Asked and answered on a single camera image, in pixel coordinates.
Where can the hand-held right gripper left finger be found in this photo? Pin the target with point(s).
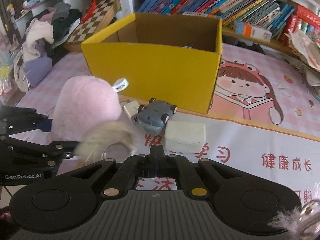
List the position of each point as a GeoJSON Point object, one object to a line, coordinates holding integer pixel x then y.
{"type": "Point", "coordinates": [152, 160]}

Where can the red box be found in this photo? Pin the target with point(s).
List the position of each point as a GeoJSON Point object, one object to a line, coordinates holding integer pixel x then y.
{"type": "Point", "coordinates": [307, 15]}

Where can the orange and white carton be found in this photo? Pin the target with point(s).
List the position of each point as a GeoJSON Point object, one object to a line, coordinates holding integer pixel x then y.
{"type": "Point", "coordinates": [252, 31]}

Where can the wooden chess board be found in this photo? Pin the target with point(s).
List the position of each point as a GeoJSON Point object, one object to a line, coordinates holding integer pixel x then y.
{"type": "Point", "coordinates": [97, 17]}

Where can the pile of clothes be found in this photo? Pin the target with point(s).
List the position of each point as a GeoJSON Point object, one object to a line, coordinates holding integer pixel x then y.
{"type": "Point", "coordinates": [45, 30]}

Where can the desktop with pink printed cloth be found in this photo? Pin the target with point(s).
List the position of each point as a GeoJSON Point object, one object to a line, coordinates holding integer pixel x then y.
{"type": "Point", "coordinates": [262, 135]}

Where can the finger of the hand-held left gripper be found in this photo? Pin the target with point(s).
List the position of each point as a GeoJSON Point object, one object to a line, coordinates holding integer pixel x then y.
{"type": "Point", "coordinates": [50, 148]}
{"type": "Point", "coordinates": [46, 125]}

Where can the grey toy car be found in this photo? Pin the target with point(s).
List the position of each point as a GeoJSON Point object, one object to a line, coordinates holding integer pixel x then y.
{"type": "Point", "coordinates": [152, 117]}

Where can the white foam block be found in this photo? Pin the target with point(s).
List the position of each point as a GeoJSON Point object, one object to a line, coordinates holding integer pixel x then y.
{"type": "Point", "coordinates": [185, 136]}

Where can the stack of papers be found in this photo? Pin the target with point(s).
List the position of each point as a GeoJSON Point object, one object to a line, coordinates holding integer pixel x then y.
{"type": "Point", "coordinates": [310, 55]}

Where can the pink plush pig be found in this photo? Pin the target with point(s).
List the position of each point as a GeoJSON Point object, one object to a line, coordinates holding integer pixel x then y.
{"type": "Point", "coordinates": [85, 105]}

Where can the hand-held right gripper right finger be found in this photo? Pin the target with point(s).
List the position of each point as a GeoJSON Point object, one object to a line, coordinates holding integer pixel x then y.
{"type": "Point", "coordinates": [159, 160]}

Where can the red tassel ornament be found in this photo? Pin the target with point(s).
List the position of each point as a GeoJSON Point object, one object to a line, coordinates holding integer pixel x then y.
{"type": "Point", "coordinates": [87, 13]}

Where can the white plug charger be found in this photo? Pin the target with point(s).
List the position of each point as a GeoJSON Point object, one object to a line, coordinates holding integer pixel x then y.
{"type": "Point", "coordinates": [131, 110]}

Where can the yellow cardboard box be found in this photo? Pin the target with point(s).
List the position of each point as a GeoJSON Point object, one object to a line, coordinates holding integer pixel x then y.
{"type": "Point", "coordinates": [150, 75]}

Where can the purple garment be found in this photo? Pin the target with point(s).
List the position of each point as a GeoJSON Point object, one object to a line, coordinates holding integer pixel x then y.
{"type": "Point", "coordinates": [37, 70]}

